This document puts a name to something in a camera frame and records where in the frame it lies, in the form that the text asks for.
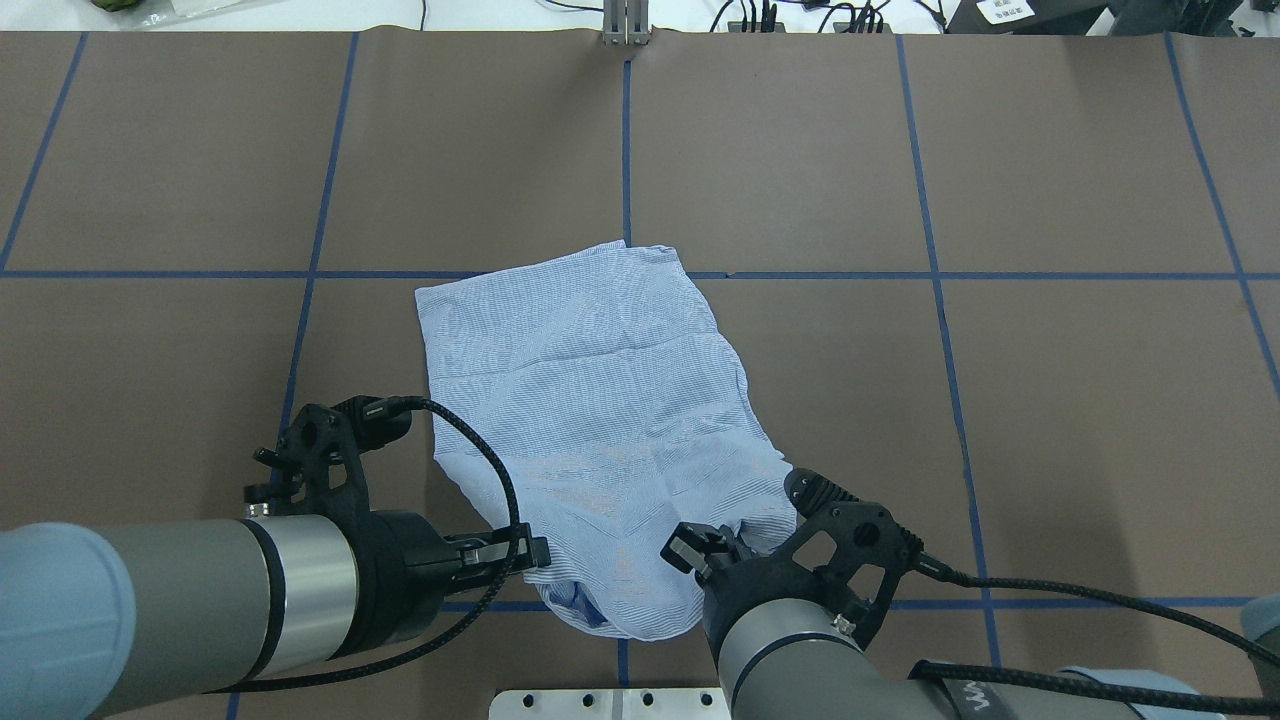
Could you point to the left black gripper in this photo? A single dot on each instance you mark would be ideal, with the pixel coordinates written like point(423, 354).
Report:
point(398, 578)

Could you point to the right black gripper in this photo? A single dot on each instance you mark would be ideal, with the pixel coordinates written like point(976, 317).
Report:
point(737, 590)

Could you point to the blue striped button shirt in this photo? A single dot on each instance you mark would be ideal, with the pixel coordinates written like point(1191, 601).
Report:
point(603, 383)

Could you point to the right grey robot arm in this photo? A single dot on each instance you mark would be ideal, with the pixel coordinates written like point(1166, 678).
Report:
point(789, 632)

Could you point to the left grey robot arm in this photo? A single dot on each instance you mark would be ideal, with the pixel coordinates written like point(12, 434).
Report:
point(102, 621)

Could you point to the clear plastic bag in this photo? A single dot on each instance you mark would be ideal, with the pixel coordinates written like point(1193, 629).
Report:
point(163, 13)

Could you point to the green fabric pouch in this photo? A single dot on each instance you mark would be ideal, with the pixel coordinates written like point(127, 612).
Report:
point(115, 6)

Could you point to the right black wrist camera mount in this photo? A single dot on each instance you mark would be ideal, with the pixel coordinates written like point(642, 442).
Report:
point(872, 554)

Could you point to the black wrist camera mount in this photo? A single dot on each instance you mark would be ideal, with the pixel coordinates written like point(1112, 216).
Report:
point(316, 463)
point(872, 554)

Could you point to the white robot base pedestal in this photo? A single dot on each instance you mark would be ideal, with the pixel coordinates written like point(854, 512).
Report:
point(605, 703)

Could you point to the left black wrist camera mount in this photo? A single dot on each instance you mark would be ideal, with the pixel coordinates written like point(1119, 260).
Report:
point(316, 463)

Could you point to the aluminium frame post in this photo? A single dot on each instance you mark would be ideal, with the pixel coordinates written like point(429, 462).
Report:
point(626, 22)

